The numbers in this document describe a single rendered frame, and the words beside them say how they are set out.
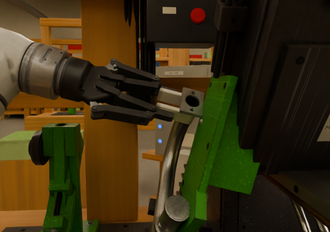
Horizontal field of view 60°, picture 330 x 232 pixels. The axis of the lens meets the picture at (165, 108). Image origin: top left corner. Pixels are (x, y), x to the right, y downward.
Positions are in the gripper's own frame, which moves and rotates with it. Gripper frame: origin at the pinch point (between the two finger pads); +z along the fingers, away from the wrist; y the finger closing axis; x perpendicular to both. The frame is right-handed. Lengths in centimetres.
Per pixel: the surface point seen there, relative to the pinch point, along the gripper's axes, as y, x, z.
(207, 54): 750, 570, 173
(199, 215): -19.6, -2.7, 4.9
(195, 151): -8.1, 0.2, 4.5
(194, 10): 24.4, -4.7, 0.0
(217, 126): -9.3, -9.1, 4.7
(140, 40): 26.4, 9.0, -10.4
